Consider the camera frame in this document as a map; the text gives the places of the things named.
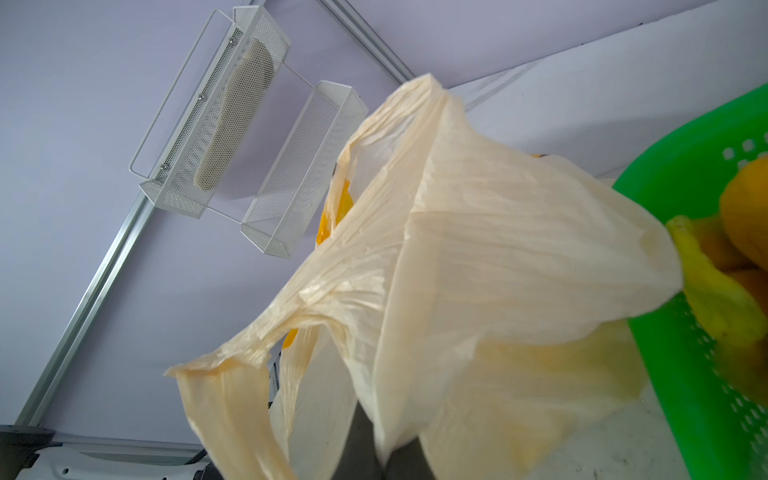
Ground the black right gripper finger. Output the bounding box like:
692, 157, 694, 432
332, 404, 435, 480

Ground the cream banana print plastic bag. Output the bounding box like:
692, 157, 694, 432
169, 75, 683, 479

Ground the yellow fake orange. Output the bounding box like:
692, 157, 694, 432
719, 157, 767, 270

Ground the green plastic fruit basket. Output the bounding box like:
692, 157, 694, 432
615, 87, 767, 479

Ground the aluminium frame post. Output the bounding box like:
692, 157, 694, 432
13, 1, 415, 428

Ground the white mesh wall shelf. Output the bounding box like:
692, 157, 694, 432
139, 2, 291, 219

